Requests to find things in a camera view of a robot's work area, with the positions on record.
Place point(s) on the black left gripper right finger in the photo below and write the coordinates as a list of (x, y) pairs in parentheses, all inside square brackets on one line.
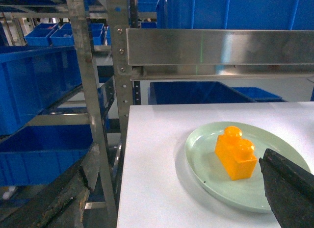
[(289, 190)]

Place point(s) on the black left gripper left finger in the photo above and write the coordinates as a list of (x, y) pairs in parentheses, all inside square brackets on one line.
[(61, 204)]

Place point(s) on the yellow toy building block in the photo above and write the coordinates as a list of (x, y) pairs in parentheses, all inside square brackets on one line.
[(236, 153)]

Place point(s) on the pale green plate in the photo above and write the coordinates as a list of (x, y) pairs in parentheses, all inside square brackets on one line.
[(245, 194)]

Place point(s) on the large blue bin lower left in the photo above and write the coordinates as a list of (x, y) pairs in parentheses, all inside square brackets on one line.
[(38, 155)]

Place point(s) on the blue bin behind table right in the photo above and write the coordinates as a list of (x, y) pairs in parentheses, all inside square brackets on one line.
[(259, 95)]

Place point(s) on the large blue bin upper left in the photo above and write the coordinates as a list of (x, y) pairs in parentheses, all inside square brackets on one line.
[(32, 79)]

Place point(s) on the large blue bin behind table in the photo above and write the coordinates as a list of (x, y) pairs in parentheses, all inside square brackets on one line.
[(194, 92)]

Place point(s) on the small blue bin far shelf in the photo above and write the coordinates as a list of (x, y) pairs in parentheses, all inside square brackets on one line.
[(63, 36), (40, 36)]

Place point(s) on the large blue bin top shelf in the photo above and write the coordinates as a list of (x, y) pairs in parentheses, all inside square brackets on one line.
[(236, 14)]

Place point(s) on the stainless steel shelf rail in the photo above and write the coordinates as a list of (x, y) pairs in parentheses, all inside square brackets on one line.
[(226, 54)]

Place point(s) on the steel rack upright post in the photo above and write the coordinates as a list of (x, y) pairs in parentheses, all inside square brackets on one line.
[(118, 12)]

